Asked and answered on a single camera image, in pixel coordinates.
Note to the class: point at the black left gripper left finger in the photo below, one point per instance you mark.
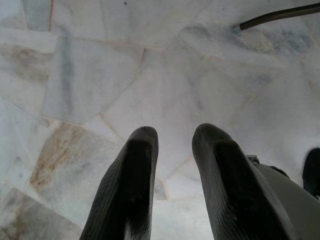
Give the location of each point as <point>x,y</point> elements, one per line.
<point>132,190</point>

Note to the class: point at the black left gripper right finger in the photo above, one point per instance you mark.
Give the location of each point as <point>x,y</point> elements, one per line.
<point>230,190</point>

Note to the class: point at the black robot left foot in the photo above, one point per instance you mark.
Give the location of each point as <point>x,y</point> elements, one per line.
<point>312,172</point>

